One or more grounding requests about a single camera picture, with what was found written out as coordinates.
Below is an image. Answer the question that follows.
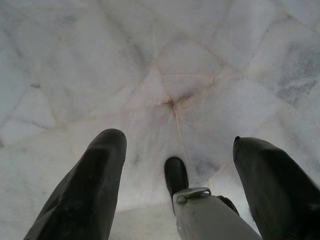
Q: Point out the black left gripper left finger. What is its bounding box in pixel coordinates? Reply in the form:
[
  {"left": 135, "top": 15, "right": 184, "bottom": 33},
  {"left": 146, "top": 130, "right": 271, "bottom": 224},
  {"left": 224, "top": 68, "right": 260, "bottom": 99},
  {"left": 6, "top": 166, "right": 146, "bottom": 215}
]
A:
[{"left": 23, "top": 128, "right": 127, "bottom": 240}]

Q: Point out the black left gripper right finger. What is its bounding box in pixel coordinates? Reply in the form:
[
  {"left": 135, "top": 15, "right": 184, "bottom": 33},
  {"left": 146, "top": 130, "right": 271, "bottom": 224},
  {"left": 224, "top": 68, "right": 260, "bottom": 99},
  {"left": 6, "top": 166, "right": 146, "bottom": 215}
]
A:
[{"left": 232, "top": 136, "right": 320, "bottom": 240}]

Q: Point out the grey robot leg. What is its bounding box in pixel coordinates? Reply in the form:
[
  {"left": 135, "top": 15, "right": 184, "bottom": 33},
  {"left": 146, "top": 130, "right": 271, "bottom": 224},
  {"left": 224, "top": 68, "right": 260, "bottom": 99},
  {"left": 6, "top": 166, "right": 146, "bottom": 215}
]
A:
[{"left": 172, "top": 187, "right": 263, "bottom": 240}]

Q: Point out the black robot foot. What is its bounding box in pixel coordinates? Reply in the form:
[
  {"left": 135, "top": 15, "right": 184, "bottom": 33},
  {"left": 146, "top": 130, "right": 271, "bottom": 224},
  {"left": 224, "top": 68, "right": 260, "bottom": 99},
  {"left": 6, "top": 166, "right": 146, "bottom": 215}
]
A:
[{"left": 163, "top": 156, "right": 190, "bottom": 198}]

